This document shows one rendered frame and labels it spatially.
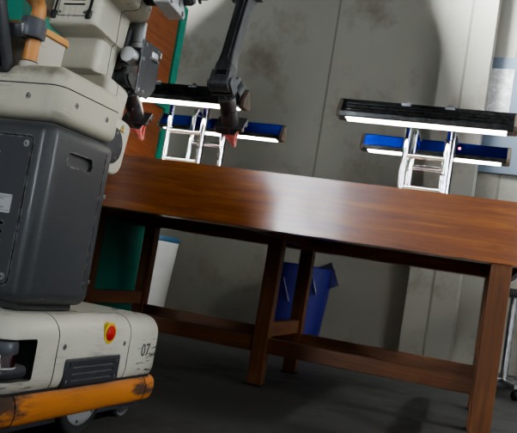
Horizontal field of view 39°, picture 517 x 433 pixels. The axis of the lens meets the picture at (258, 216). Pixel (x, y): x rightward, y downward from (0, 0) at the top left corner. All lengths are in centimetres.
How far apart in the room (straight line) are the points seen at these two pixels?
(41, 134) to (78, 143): 10
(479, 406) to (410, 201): 63
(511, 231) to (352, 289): 267
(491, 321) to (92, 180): 120
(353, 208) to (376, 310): 255
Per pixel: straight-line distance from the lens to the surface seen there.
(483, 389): 224
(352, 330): 480
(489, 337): 222
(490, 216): 223
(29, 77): 167
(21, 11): 287
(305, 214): 229
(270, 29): 536
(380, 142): 317
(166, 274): 478
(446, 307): 453
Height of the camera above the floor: 44
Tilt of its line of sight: 4 degrees up
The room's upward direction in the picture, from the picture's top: 9 degrees clockwise
